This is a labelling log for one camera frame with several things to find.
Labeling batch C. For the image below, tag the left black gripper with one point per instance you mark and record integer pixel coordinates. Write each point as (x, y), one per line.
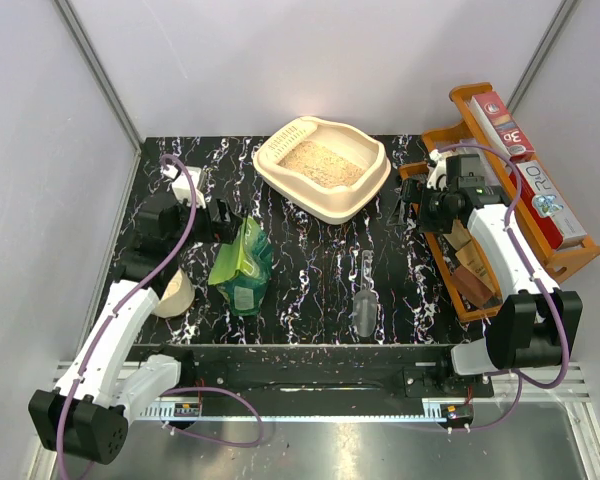
(224, 231)

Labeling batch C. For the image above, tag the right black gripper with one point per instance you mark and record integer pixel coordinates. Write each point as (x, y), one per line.
(416, 192)

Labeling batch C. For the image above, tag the green litter bag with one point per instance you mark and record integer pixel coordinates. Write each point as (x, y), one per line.
(242, 270)

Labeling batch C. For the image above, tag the clear plastic scoop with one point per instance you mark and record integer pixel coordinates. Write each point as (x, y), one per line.
(365, 302)

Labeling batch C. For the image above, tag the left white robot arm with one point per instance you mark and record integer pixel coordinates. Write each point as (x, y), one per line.
(90, 409)

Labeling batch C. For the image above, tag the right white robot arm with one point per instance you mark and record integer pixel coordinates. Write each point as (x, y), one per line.
(537, 322)

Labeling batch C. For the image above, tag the beige litter box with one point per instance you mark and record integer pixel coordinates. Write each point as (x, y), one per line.
(329, 169)

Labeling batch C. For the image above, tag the red box 3b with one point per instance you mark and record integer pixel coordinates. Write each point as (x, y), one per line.
(500, 127)

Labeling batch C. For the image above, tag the red white box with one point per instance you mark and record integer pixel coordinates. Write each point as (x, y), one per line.
(549, 209)

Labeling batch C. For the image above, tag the brown paper packet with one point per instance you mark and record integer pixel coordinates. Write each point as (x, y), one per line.
(469, 276)

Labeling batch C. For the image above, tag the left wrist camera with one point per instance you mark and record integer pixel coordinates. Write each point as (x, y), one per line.
(180, 187)

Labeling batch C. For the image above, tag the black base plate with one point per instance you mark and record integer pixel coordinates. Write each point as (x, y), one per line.
(318, 382)

